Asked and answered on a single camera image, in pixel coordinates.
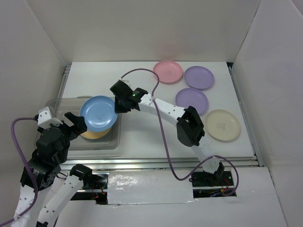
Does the yellow plate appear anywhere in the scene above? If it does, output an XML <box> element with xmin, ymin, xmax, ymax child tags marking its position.
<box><xmin>81</xmin><ymin>127</ymin><xmax>111</xmax><ymax>140</ymax></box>

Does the blue plate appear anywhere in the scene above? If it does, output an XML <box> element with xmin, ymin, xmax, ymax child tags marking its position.
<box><xmin>80</xmin><ymin>96</ymin><xmax>118</xmax><ymax>132</ymax></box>

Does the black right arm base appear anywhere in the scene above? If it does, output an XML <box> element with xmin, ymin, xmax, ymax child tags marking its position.
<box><xmin>189</xmin><ymin>164</ymin><xmax>234</xmax><ymax>187</ymax></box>

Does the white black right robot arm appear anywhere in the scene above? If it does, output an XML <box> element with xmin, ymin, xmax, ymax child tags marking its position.
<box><xmin>110</xmin><ymin>79</ymin><xmax>224</xmax><ymax>185</ymax></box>

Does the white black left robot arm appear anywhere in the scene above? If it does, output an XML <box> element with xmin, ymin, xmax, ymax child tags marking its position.
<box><xmin>1</xmin><ymin>110</ymin><xmax>93</xmax><ymax>227</ymax></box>

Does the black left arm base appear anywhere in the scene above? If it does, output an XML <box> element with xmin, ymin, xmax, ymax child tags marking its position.
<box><xmin>71</xmin><ymin>174</ymin><xmax>108</xmax><ymax>205</ymax></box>

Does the pink plate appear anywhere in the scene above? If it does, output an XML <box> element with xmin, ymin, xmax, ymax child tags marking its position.
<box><xmin>153</xmin><ymin>60</ymin><xmax>183</xmax><ymax>84</ymax></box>

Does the purple plate near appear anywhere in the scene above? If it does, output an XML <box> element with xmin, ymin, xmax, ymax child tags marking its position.
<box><xmin>175</xmin><ymin>87</ymin><xmax>209</xmax><ymax>115</ymax></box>

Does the purple plate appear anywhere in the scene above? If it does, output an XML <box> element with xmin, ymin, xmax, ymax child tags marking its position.
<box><xmin>184</xmin><ymin>66</ymin><xmax>214</xmax><ymax>90</ymax></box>
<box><xmin>175</xmin><ymin>87</ymin><xmax>209</xmax><ymax>115</ymax></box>

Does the purple plate far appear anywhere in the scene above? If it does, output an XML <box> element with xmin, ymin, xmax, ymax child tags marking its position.
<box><xmin>184</xmin><ymin>66</ymin><xmax>214</xmax><ymax>90</ymax></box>

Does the cream plate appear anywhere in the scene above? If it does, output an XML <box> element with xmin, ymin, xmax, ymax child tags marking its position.
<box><xmin>205</xmin><ymin>109</ymin><xmax>241</xmax><ymax>142</ymax></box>

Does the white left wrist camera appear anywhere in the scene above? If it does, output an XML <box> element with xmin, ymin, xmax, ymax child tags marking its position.
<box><xmin>37</xmin><ymin>107</ymin><xmax>62</xmax><ymax>129</ymax></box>

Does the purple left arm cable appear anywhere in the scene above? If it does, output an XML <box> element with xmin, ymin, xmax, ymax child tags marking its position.
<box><xmin>0</xmin><ymin>116</ymin><xmax>60</xmax><ymax>227</ymax></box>

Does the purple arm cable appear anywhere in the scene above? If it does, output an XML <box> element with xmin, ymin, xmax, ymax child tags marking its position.
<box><xmin>119</xmin><ymin>68</ymin><xmax>240</xmax><ymax>196</ymax></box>
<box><xmin>0</xmin><ymin>116</ymin><xmax>60</xmax><ymax>227</ymax></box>

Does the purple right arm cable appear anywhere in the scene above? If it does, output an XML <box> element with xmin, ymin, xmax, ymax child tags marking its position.
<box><xmin>119</xmin><ymin>68</ymin><xmax>240</xmax><ymax>196</ymax></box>

